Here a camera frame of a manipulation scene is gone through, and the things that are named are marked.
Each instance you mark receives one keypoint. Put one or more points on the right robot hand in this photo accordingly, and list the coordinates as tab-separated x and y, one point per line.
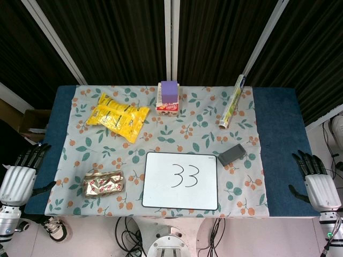
321	190

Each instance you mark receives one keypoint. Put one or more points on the blue table cover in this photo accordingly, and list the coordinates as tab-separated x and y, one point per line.
284	150

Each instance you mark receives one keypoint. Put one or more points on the dark grey whiteboard eraser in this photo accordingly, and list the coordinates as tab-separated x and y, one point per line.
231	155

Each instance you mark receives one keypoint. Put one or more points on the brown cardboard box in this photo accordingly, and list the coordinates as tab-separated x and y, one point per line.
32	120

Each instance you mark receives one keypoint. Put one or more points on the yellow snack bag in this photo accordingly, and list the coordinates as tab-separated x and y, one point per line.
118	117

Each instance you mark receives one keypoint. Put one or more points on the black curtain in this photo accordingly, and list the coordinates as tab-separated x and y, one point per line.
120	40

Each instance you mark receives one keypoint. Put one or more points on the white frame post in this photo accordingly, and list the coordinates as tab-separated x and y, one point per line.
56	45
171	40
265	37

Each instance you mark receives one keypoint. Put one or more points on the black and white sneaker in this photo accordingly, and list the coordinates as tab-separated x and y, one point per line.
56	228

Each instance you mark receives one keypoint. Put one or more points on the rolled green and white tube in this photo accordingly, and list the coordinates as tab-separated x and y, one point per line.
232	103

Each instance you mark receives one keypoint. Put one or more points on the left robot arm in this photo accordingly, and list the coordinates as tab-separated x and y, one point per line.
8	219

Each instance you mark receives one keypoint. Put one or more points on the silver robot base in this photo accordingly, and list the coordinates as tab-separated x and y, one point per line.
167	241

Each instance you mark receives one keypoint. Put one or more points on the white whiteboard with black frame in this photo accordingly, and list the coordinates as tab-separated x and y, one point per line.
160	192

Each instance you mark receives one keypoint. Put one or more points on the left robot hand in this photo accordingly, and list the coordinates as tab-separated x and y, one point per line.
17	184

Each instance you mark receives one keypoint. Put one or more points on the purple topped carton box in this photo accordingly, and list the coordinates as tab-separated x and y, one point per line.
167	109

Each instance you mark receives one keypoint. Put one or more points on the purple foam cube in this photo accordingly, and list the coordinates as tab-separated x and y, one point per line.
170	93

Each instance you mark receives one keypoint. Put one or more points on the gold foil snack pack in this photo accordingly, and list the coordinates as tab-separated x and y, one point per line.
104	184

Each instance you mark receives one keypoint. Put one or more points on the floral tablecloth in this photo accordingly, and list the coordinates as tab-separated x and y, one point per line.
174	136

